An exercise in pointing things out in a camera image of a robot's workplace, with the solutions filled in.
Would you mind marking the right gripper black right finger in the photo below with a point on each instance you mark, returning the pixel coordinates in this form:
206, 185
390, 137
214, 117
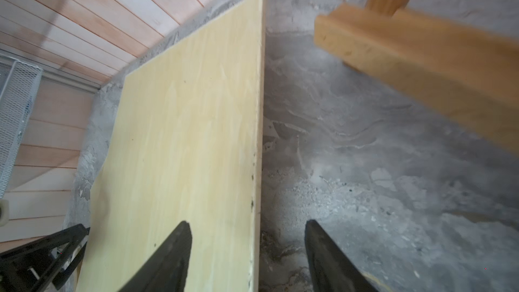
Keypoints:
329, 267

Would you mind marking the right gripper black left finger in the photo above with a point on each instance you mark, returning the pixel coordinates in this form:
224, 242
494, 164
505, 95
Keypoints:
167, 268

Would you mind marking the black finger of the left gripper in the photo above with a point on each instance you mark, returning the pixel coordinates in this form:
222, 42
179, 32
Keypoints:
50, 260

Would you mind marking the plywood board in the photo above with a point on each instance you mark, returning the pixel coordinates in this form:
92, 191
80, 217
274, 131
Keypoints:
186, 146

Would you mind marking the wooden easel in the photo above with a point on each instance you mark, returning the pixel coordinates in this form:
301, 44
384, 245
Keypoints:
467, 75

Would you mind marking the white wire mesh shelf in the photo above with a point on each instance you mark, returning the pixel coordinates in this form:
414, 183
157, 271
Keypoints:
20, 82

